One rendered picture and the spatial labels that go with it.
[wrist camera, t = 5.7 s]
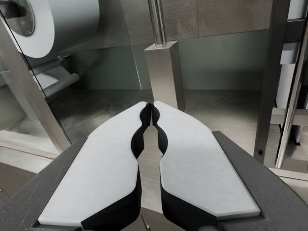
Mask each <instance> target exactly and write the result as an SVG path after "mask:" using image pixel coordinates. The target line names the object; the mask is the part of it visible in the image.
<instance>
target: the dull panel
mask: <svg viewBox="0 0 308 231"><path fill-rule="evenodd" d="M268 35H269V29H264V30H256V31H248V32H240V33H229V34H221V35H213V36H205V37H196V38H185V39H177V40H169V41H167V42H170V41H178V45H179V53H180V62H181V73H182V82H183V90H262V83H263V76H264V65H265V58H266V50H267V43H268ZM154 43H155V42H153V43H145V44H134V45H131V46H132V51H133V55H134V59H135V63H136V67H137V72H138V76H139V80H140V84H141V88H142V89H150V90H152V87H151V82H150V78H149V72H148V67H147V62H146V58H145V53H144V50H145V49H146V48H148V47H149V46H151V45H153V44H154ZM281 68H282V64H280V68H279V73H278V79H277V85H276V90H278V86H279V81H280V76H281Z"/></svg>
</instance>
